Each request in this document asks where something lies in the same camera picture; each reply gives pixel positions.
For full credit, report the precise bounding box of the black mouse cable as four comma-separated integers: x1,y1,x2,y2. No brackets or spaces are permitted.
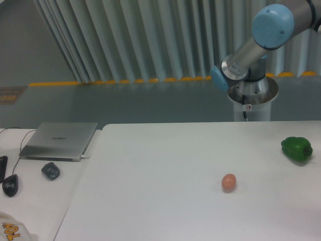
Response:
0,127,38,176

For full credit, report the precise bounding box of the green bell pepper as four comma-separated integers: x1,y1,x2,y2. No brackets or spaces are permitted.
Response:
281,137,313,163

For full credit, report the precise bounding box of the cream sleeved forearm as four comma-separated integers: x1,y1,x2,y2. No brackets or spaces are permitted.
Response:
1,211,38,241

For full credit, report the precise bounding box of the brown egg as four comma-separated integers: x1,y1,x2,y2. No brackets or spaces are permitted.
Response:
221,174,237,192

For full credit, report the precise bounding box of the black computer mouse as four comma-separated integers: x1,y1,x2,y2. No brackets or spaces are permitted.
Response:
2,174,19,197

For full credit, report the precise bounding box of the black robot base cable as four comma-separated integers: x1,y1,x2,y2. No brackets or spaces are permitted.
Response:
241,94,249,123

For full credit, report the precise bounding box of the dark grey earbud case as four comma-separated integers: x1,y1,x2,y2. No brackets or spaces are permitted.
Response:
41,162,61,181

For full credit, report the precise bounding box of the black phone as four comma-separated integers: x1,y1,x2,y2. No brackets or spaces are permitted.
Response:
0,156,8,183

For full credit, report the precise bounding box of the folded grey partition screen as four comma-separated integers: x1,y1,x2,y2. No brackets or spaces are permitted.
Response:
34,0,321,85

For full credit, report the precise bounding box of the white usb plug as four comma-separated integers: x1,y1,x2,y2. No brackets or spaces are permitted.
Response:
80,155,91,159

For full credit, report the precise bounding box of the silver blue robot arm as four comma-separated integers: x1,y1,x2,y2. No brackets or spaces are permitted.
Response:
210,1,320,91

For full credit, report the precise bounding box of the silver closed laptop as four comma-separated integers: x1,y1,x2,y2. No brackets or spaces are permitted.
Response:
19,122,98,162

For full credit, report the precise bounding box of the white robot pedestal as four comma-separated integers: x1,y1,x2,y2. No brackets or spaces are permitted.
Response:
227,77,278,122

